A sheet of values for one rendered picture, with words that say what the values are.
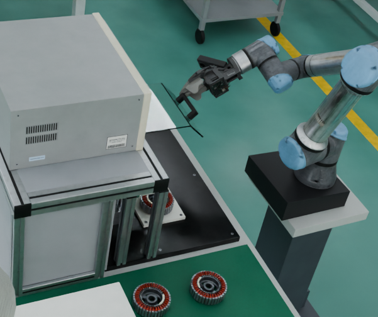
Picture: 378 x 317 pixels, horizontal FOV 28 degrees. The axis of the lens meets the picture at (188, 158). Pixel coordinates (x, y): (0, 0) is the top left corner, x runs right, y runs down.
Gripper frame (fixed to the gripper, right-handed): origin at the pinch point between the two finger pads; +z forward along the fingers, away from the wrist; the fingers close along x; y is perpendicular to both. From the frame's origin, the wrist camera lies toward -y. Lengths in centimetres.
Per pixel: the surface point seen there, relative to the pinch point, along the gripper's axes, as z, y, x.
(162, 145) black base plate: 14.4, -6.3, 24.7
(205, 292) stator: 27, 62, 15
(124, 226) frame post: 37, 44, -8
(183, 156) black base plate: 9.9, 1.1, 27.2
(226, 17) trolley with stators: -65, -179, 139
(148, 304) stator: 43, 60, 8
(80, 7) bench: 12, -137, 48
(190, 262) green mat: 27, 48, 20
